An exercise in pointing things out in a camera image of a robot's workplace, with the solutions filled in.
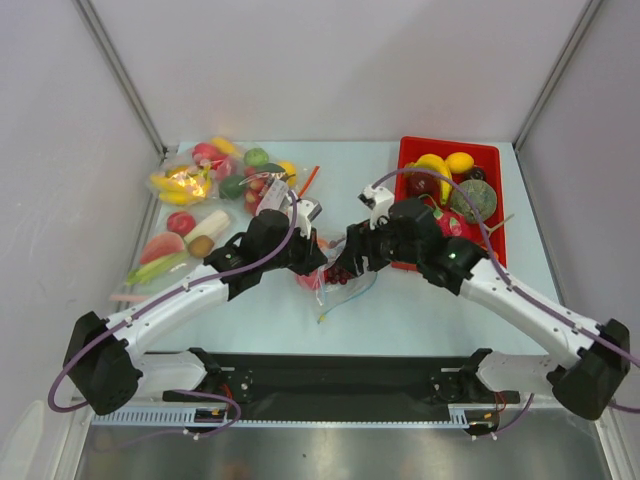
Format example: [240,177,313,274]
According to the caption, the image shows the yellow fake lemon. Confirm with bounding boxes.
[445,152,475,175]

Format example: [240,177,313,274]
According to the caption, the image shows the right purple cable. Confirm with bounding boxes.
[372,167,640,414]

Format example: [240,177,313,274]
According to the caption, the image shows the pink fake dragon fruit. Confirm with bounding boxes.
[433,210,472,240]

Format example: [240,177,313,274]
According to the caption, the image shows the green fake melon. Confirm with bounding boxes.
[449,179,498,224]

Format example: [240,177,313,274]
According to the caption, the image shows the dark red fake plum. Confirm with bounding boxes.
[406,173,439,198]

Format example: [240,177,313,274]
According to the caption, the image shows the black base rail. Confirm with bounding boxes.
[144,349,521,424]

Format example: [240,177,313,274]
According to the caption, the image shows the purple fake grapes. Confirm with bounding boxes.
[324,266,353,285]

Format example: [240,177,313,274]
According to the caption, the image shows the red fake apple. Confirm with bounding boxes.
[295,272,323,291]

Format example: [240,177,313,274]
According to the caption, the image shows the red plastic tray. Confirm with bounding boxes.
[395,136,509,266]

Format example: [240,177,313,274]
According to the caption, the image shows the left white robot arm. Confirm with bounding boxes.
[61,200,327,415]

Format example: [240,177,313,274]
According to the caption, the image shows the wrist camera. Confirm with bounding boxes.
[285,199,322,239]
[358,185,395,225]

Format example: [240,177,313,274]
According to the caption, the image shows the zip bag red seal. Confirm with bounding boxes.
[178,136,320,216]

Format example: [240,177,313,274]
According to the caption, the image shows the yellow fake banana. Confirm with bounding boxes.
[404,154,452,206]

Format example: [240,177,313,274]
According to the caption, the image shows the vegetable bag pink seal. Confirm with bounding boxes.
[109,209,232,304]

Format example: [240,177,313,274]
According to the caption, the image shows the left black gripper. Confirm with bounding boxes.
[260,222,326,277]

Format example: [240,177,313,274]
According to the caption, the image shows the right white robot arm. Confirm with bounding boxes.
[337,188,631,420]

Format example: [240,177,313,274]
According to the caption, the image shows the clear zip bag blue seal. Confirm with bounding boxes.
[299,234,377,324]

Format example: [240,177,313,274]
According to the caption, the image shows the dark purple fake mangosteen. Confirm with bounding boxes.
[465,166,487,181]

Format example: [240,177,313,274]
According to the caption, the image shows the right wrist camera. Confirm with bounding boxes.
[358,185,395,225]

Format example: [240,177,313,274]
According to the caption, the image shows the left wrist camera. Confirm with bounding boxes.
[285,199,322,239]

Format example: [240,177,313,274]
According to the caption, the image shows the yellow bananas bag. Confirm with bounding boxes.
[148,165,212,206]

